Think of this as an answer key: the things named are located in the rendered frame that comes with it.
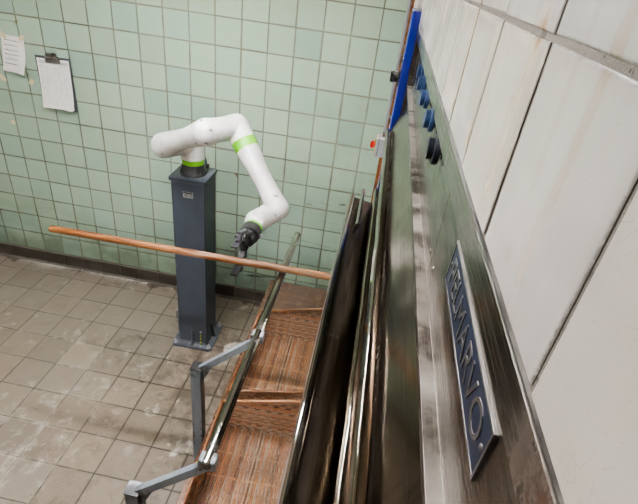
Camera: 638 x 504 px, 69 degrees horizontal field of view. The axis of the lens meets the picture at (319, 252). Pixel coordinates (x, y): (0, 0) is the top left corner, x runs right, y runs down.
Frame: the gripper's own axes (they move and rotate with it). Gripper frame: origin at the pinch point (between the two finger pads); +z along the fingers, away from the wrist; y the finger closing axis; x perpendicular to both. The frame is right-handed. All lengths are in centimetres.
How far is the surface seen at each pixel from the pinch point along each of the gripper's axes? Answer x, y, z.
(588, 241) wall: -55, -99, 137
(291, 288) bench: -15, 61, -69
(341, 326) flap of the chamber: -47, -22, 54
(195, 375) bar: 2.5, 26.5, 39.5
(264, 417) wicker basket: -23, 51, 33
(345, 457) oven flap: -51, -29, 99
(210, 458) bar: -20, 1, 86
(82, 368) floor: 102, 119, -29
